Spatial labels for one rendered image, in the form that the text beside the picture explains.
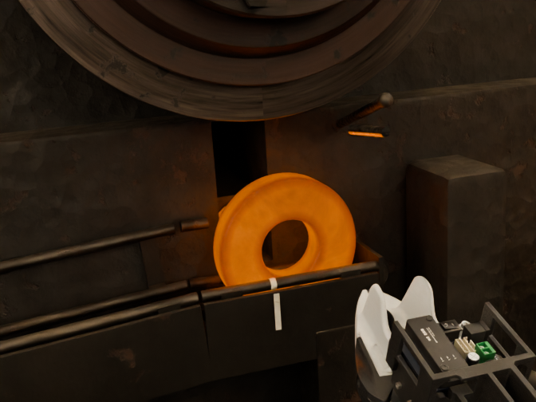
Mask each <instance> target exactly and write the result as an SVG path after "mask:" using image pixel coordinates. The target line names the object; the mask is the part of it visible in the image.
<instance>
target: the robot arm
mask: <svg viewBox="0 0 536 402"><path fill-rule="evenodd" d="M495 322H498V323H499V325H500V326H501V327H502V328H503V329H504V331H505V332H506V333H507V334H508V335H509V337H510V338H511V339H512V340H513V342H514V343H515V344H516V345H517V347H516V350H515V352H514V355H513V356H512V357H510V356H509V355H508V353H507V352H506V351H505V349H504V348H503V347H502V346H501V345H500V344H499V343H498V342H497V340H496V339H495V338H494V337H493V335H492V333H493V330H494V327H495ZM487 340H488V341H489V342H490V343H491V344H492V345H493V346H494V348H495V349H496V350H497V352H498V353H499V354H500V356H501V357H502V359H499V357H498V356H497V355H496V352H495V351H494V349H493V348H492V347H491V345H490V344H489V343H488V342H487ZM535 358H536V356H535V355H534V353H533V352H532V351H531V350H530V349H529V347H528V346H527V345H526V344H525V343H524V341H523V340H522V339H521V338H520V337H519V336H518V334H517V333H516V332H515V331H514V330H513V329H512V328H511V327H510V326H509V325H508V323H507V322H506V321H505V320H504V319H503V317H502V316H501V315H500V314H499V313H498V311H497V310H496V309H495V308H494V307H493V306H492V304H491V303H490V302H485V305H484V307H483V313H482V316H481V320H480V321H479V322H476V323H470V322H468V321H462V323H461V324H458V323H457V322H456V320H455V319H454V320H450V321H442V322H438V321H437V319H436V314H435V308H434V299H433V291H432V287H431V285H430V284H429V282H428V281H427V279H426V278H424V277H422V276H416V277H414V279H413V281H412V283H411V285H410V286H409V288H408V290H407V292H406V294H405V295H404V298H403V299H402V301H400V300H398V299H396V298H394V297H392V296H390V295H388V294H385V293H383V292H382V290H381V288H380V287H379V285H378V284H374V285H372V286H371V288H370V289H369V290H362V292H361V295H360V297H359V300H358V303H357V310H356V316H355V371H356V386H357V391H358V394H359V396H360V398H361V400H362V402H536V391H535V389H534V388H533V387H532V385H531V384H530V383H529V382H528V380H529V377H530V373H531V370H532V368H533V365H534V361H535Z"/></svg>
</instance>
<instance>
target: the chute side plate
mask: <svg viewBox="0 0 536 402"><path fill-rule="evenodd" d="M374 284H378V285H379V274H378V273H377V272H372V273H368V274H360V275H355V276H351V277H346V278H338V279H333V280H328V281H324V282H316V283H311V284H307V285H302V286H294V287H290V288H285V289H280V290H272V291H267V292H263V293H258V294H250V295H246V296H241V297H236V298H228V299H223V300H219V301H211V302H206V303H203V310H204V319H205V328H206V332H205V329H204V324H203V315H202V310H201V306H200V305H193V306H189V307H186V308H182V309H178V310H174V311H171V312H167V313H162V314H158V315H155V316H151V317H146V318H143V319H140V320H136V321H130V322H127V323H124V324H121V325H115V326H112V327H108V328H105V329H100V330H97V331H93V332H90V333H84V334H81V335H77V336H75V337H69V338H66V339H62V340H59V341H53V342H50V343H47V344H43V345H38V346H34V347H31V348H28V349H23V350H19V351H16V352H12V353H7V354H3V355H0V402H142V401H145V400H150V399H153V398H156V397H159V396H164V395H167V394H170V393H173V392H178V391H181V390H184V389H186V388H191V387H195V386H197V385H201V384H206V383H208V382H212V381H215V380H221V379H226V378H229V377H233V376H241V375H244V374H248V373H253V372H259V371H263V370H267V369H274V368H277V367H282V366H286V365H292V364H297V363H300V362H304V361H311V360H315V359H317V346H316V333H317V332H320V331H324V330H328V329H335V328H340V327H344V326H348V325H355V316H356V310H357V303H358V300H359V297H360V295H361V292H362V290H369V289H370V288H371V286H372V285H374ZM274 294H279V297H280V311H281V324H282V329H279V330H276V325H275V313H274ZM206 336H207V337H206Z"/></svg>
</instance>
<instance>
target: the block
mask: <svg viewBox="0 0 536 402"><path fill-rule="evenodd" d="M506 179H507V177H506V173H505V171H504V170H503V169H501V168H499V167H495V166H492V165H490V164H485V163H482V162H479V161H477V160H473V159H470V158H467V157H465V156H460V155H453V156H441V157H436V158H429V159H423V160H415V161H413V162H411V163H409V164H408V166H407V168H406V215H407V290H408V288H409V286H410V285H411V283H412V281H413V279H414V277H416V276H422V277H424V278H426V279H427V281H428V282H429V284H430V285H431V287H432V291H433V299H434V308H435V316H436V319H437V321H438V322H442V321H450V320H454V319H455V320H456V322H457V323H458V324H461V323H462V321H468V322H470V323H476V322H479V321H480V320H481V316H482V313H483V307H484V305H485V302H490V303H491V304H492V306H493V307H494V308H495V309H496V310H497V311H498V313H499V314H500V315H501V316H503V287H504V260H505V233H506ZM492 335H493V337H494V338H495V339H496V340H497V342H498V343H499V344H500V345H501V346H502V341H503V328H502V327H501V326H500V325H499V323H498V322H495V327H494V330H493V333H492Z"/></svg>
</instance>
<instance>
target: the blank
mask: <svg viewBox="0 0 536 402"><path fill-rule="evenodd" d="M291 219H295V220H300V221H302V222H303V223H304V224H305V227H306V229H307V231H308V235H309V241H308V246H307V248H306V251H305V253H304V254H303V256H302V257H301V259H300V260H299V261H298V262H297V263H295V264H294V265H292V266H291V267H289V268H286V269H283V270H274V269H271V268H268V267H266V265H265V264H264V261H263V259H262V244H263V242H264V239H265V237H266V236H267V234H268V233H269V232H270V230H271V229H272V228H273V227H275V226H276V225H277V224H279V223H281V222H283V221H286V220H291ZM355 249H356V231H355V226H354V222H353V217H352V215H351V213H350V211H349V209H348V207H347V205H346V204H345V202H344V200H343V199H342V198H341V197H340V196H339V195H338V194H337V193H336V192H335V191H334V190H333V189H331V188H330V187H328V186H326V185H325V184H323V183H321V182H319V181H317V180H315V179H313V178H311V177H308V176H307V175H302V174H298V173H291V172H283V173H276V174H272V175H267V176H264V177H262V178H260V179H256V180H255V181H254V182H252V183H250V184H248V185H247V186H245V187H244V188H243V189H242V190H241V191H239V192H238V193H237V194H236V195H235V196H234V197H233V199H232V200H231V201H230V202H229V203H228V204H227V206H226V208H225V209H224V211H223V213H222V214H221V216H220V219H219V221H218V224H217V227H216V230H215V236H214V246H213V251H214V259H215V266H216V269H217V271H218V273H219V277H220V278H221V279H222V281H223V283H224V285H225V286H232V285H238V284H242V283H247V282H255V281H260V280H265V279H268V278H278V277H282V276H287V275H292V274H300V273H305V272H310V271H315V270H323V269H328V268H333V267H337V266H346V265H350V264H352V263H353V258H354V254H355Z"/></svg>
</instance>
